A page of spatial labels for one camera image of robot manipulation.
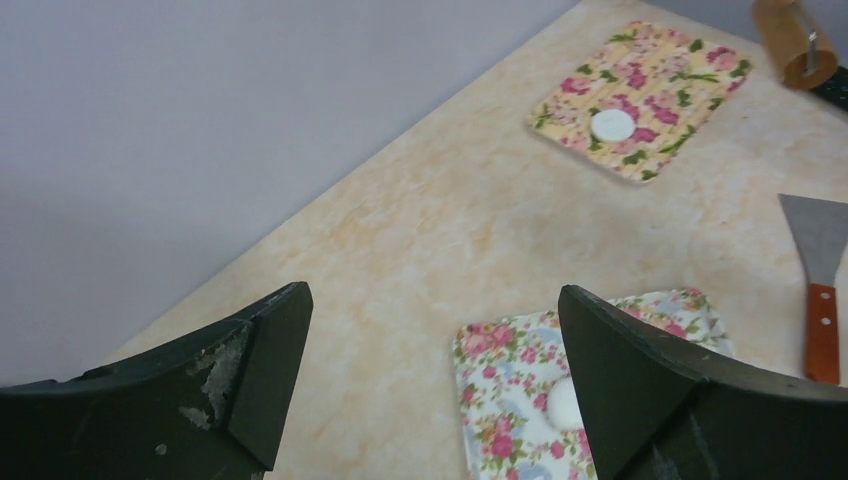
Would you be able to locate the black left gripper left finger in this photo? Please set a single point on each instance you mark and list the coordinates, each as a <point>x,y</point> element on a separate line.
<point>211,404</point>

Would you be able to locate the wooden dough roller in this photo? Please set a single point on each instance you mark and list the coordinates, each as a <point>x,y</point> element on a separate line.
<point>801,54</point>

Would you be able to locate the flat round white wrapper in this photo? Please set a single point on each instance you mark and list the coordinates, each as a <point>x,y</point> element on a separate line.
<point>612,125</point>

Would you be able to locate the white dough piece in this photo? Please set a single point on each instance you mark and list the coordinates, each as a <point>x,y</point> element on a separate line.
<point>562,410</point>

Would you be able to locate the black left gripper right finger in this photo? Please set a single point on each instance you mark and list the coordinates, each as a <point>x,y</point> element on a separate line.
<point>656,406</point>

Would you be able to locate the white floral tray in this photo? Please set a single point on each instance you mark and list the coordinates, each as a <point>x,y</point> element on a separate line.
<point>504,370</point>

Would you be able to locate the yellow floral tray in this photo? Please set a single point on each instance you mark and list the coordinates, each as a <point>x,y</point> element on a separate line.
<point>668,81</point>

